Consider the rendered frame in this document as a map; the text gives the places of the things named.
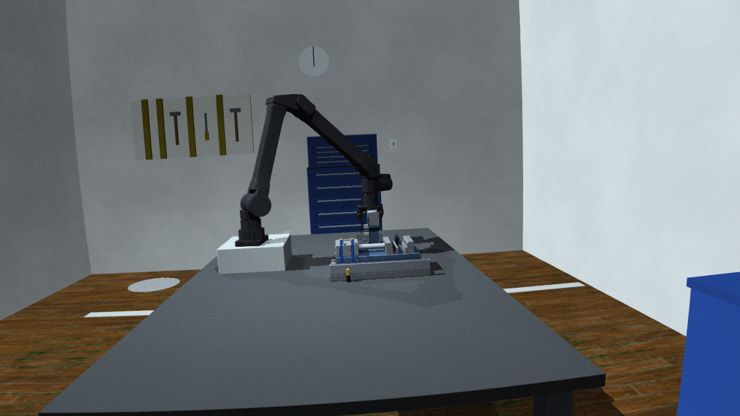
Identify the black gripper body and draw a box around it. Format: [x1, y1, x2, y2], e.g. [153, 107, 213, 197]
[357, 191, 384, 213]

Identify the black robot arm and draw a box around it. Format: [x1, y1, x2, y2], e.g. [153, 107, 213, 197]
[235, 94, 393, 247]

